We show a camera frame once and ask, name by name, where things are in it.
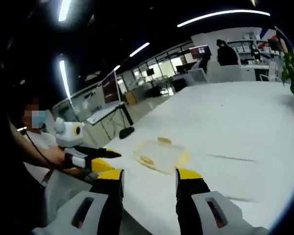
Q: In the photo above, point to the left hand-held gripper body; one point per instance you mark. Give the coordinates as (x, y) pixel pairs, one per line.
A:
(67, 134)

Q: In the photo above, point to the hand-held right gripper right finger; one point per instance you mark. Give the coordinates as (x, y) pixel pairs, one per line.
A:
(193, 198)

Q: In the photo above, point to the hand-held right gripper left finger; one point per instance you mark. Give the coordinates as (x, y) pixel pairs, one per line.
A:
(107, 195)

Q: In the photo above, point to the person's white shirt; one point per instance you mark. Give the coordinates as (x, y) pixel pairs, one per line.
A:
(42, 139)

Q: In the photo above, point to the black stand foot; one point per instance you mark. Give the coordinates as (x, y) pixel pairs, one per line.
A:
(126, 132)

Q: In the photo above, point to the white standing desk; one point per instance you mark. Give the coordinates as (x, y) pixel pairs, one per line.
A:
(103, 113)

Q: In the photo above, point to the light grey cloth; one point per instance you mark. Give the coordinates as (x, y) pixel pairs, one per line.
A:
(63, 188)

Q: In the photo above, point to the clear plastic container yellow clips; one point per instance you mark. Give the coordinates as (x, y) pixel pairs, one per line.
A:
(161, 155)

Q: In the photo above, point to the ceiling strip light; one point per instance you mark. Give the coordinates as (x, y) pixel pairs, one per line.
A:
(64, 78)
(223, 16)
(64, 9)
(139, 49)

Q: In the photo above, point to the cardboard box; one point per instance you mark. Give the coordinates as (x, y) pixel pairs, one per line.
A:
(130, 97)

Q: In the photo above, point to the red screen monitor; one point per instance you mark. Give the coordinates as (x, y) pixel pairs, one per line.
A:
(110, 88)

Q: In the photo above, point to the white counter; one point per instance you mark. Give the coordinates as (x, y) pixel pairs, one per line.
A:
(235, 72)

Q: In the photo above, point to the white chair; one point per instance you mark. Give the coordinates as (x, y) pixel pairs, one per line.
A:
(272, 71)

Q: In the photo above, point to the wall screen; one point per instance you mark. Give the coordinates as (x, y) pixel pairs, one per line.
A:
(201, 51)

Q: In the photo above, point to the wall shelf with boxes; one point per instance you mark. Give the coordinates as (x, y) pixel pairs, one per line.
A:
(245, 41)

